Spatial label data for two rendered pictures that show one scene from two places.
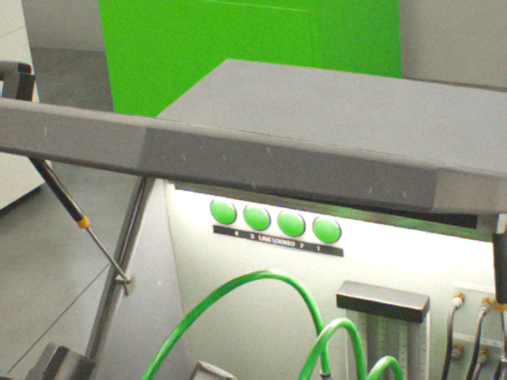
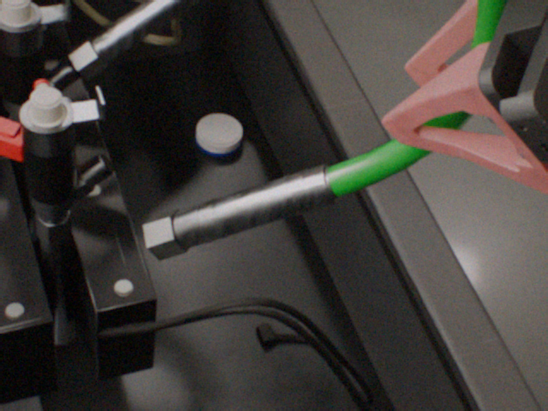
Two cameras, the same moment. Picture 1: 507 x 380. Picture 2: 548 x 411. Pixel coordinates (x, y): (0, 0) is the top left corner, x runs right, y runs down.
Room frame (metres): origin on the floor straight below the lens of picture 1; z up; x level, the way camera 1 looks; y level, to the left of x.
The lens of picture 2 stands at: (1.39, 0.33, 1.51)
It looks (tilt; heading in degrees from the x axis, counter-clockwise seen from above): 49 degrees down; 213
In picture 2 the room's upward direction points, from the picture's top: 10 degrees clockwise
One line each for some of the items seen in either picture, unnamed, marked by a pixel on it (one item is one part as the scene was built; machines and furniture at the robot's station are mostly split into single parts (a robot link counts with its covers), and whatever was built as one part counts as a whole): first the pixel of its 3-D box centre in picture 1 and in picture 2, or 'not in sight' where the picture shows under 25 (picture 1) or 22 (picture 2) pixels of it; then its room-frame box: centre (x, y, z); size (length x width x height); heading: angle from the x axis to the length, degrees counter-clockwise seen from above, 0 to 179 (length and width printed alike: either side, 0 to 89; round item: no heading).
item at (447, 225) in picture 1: (333, 206); not in sight; (1.37, -0.12, 1.43); 0.54 x 0.03 x 0.02; 61
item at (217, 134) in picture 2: not in sight; (218, 134); (0.89, -0.07, 0.84); 0.04 x 0.04 x 0.01
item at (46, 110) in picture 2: not in sight; (46, 112); (1.14, 0.01, 1.10); 0.02 x 0.02 x 0.03
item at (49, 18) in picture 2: not in sight; (40, 11); (1.09, -0.05, 1.10); 0.03 x 0.02 x 0.01; 151
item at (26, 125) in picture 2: not in sight; (73, 234); (1.13, 0.02, 0.99); 0.05 x 0.03 x 0.21; 151
